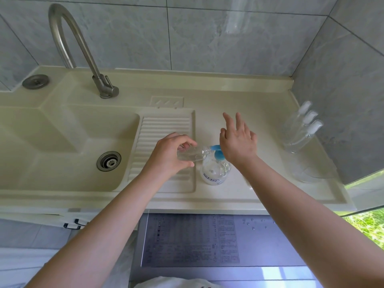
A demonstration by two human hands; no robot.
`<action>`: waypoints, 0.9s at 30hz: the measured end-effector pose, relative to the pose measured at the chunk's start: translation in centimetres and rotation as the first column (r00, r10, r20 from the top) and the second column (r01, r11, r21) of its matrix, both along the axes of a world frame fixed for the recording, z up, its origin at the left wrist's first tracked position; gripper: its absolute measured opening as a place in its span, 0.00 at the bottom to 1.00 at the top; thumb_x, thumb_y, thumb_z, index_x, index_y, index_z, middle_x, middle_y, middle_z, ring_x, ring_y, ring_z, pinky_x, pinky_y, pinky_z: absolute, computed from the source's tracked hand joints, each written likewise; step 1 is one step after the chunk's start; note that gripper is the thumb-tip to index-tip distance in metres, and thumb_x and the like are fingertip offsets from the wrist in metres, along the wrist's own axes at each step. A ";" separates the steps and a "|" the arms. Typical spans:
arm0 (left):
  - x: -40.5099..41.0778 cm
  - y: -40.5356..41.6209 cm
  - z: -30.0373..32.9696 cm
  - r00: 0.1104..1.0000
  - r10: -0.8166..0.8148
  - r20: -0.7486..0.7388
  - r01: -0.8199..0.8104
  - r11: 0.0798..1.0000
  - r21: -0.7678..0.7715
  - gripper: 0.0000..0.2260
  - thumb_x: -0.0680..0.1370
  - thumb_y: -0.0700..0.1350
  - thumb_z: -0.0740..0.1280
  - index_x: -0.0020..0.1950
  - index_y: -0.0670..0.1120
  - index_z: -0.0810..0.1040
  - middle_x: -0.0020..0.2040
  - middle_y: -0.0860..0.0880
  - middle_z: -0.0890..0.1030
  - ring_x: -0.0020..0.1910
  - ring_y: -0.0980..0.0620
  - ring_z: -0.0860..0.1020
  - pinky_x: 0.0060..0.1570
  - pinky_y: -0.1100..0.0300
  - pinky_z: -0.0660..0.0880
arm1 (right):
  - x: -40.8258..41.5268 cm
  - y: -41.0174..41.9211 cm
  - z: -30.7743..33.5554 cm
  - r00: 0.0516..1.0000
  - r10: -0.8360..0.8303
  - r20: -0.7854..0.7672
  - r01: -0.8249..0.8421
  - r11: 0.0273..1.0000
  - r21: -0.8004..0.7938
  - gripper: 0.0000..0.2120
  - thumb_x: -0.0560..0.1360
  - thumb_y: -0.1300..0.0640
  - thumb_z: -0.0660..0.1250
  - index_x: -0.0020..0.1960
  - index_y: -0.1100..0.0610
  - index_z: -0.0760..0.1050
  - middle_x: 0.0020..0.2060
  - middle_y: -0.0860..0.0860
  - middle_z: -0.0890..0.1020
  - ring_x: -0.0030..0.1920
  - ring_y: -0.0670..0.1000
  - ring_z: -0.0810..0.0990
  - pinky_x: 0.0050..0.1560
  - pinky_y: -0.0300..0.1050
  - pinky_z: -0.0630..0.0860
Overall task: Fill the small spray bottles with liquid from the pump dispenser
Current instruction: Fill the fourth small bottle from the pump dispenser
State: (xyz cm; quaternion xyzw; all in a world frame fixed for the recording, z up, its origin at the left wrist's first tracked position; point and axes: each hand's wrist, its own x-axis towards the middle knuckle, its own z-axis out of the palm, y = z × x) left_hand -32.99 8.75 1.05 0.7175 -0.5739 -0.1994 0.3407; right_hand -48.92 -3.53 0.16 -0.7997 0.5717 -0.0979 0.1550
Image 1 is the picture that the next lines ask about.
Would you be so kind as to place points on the person's right hand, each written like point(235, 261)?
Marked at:
point(238, 143)

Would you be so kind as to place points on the person's left hand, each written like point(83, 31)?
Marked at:
point(165, 157)

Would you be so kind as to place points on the small clear bottle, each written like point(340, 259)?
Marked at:
point(292, 122)
point(300, 142)
point(193, 153)
point(295, 131)

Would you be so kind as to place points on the clear hand sanitizer pump bottle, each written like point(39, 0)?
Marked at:
point(214, 172)

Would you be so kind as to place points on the person's right forearm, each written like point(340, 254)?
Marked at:
point(312, 218)

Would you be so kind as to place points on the person's left forearm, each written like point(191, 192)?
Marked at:
point(87, 233)

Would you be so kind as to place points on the person's white shirt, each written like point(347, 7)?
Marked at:
point(180, 282)

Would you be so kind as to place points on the steel sink drain strainer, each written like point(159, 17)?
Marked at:
point(109, 161)

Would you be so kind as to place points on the grey washing machine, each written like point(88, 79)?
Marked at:
point(270, 242)

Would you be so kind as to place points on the cream sink with washboard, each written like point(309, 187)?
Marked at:
point(36, 140)

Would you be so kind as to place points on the curved steel faucet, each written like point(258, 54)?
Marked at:
point(85, 49)

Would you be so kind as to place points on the glass window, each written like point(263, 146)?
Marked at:
point(366, 203)

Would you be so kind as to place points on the white cabinet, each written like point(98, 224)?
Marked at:
point(30, 215)

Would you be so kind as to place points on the round steel hole cover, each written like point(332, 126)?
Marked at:
point(35, 81)

